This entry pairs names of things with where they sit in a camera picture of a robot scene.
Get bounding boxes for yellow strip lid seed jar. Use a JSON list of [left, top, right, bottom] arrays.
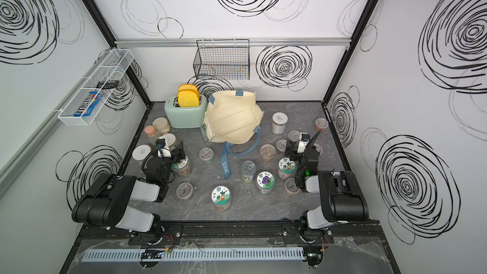
[[288, 130, 301, 142]]

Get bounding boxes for clear lid red seed jar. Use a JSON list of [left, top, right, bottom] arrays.
[[275, 139, 287, 155]]

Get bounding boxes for large radish label seed jar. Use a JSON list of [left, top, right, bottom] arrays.
[[278, 157, 297, 181]]

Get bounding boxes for purple stripe label jar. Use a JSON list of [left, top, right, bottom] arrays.
[[259, 143, 276, 162]]

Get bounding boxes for silver label jar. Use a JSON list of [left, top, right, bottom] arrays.
[[271, 112, 288, 134]]

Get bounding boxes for red bee label seed jar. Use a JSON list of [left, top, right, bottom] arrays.
[[315, 117, 329, 132]]

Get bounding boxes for dark label small jar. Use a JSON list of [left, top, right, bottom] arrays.
[[176, 182, 194, 200]]

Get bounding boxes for purple flower label jar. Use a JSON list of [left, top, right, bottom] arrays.
[[256, 171, 275, 195]]

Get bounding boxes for white orange label jar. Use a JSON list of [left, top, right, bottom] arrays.
[[211, 185, 232, 212]]

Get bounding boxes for cream canvas bag blue handles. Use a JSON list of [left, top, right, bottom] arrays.
[[201, 90, 264, 179]]

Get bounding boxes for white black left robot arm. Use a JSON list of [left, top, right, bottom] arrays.
[[72, 138, 186, 235]]

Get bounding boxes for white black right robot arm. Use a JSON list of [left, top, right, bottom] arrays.
[[285, 131, 369, 230]]

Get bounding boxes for beige lid jar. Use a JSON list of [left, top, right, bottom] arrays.
[[152, 117, 171, 135]]

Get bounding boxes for pink lid small jar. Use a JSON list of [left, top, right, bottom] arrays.
[[144, 125, 160, 146]]

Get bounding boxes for mint green toaster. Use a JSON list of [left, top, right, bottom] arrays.
[[164, 95, 208, 129]]

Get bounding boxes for yellow toast slice front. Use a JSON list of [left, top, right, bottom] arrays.
[[178, 89, 200, 107]]

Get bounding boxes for yellow toast slice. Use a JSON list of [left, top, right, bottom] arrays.
[[178, 84, 199, 92], [178, 89, 200, 107]]

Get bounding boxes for yellow toast slice back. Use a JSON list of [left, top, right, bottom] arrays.
[[178, 84, 199, 92]]

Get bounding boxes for black small box on shelf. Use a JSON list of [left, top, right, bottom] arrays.
[[96, 80, 119, 90]]

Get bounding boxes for blue candy packet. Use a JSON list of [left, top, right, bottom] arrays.
[[73, 91, 103, 117]]

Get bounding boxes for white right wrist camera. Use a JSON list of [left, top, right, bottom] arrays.
[[297, 133, 311, 153]]

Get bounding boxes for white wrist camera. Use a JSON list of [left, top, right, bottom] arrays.
[[155, 137, 172, 158], [297, 133, 311, 153]]

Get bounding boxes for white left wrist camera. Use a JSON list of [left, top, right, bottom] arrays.
[[155, 137, 172, 158]]

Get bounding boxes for white slotted cable duct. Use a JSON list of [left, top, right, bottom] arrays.
[[81, 247, 305, 263]]

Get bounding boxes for black wire wall basket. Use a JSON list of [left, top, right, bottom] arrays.
[[193, 46, 251, 80]]

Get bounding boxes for white wire wall shelf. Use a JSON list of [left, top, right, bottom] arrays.
[[58, 48, 134, 126]]

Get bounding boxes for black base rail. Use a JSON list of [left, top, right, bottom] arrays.
[[73, 219, 387, 249]]

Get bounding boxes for grey wall rail back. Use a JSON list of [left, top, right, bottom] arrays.
[[115, 37, 351, 48]]

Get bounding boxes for grey wall rail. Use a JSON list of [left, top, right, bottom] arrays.
[[115, 37, 351, 48], [1, 48, 115, 199]]

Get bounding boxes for grey wall rail left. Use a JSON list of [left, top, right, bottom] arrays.
[[1, 48, 115, 199]]

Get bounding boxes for black corner frame post right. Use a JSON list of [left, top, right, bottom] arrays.
[[322, 0, 379, 106]]

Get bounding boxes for black corner frame post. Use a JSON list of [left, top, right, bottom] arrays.
[[322, 0, 379, 106], [81, 0, 152, 107]]

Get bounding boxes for black corner frame post left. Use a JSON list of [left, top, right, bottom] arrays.
[[81, 0, 152, 107]]

